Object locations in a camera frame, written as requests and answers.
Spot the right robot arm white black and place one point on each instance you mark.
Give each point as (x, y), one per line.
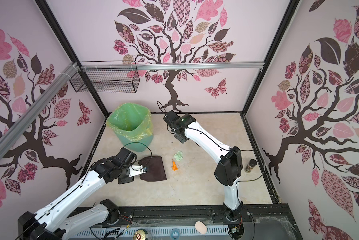
(228, 159)

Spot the dark brown dustpan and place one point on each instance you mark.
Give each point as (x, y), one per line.
(155, 171)

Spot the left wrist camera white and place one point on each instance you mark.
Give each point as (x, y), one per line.
(137, 170)

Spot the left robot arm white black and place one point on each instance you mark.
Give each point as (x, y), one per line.
(55, 222)

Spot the green bin with liner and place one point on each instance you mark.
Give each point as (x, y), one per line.
(133, 126)

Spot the black wire basket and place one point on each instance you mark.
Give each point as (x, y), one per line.
(106, 77)

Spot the green scrap right front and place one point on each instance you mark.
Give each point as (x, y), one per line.
(178, 156)

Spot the aluminium rail left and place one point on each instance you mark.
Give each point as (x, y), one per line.
(19, 127)

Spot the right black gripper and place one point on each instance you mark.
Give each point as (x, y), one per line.
(181, 140)

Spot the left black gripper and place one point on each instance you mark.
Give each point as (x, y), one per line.
(128, 180)

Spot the small brown bottle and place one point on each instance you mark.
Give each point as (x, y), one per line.
(252, 163)

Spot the gold round can top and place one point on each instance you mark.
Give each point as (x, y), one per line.
(140, 234)

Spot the orange scraps right front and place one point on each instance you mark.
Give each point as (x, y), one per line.
(174, 165)

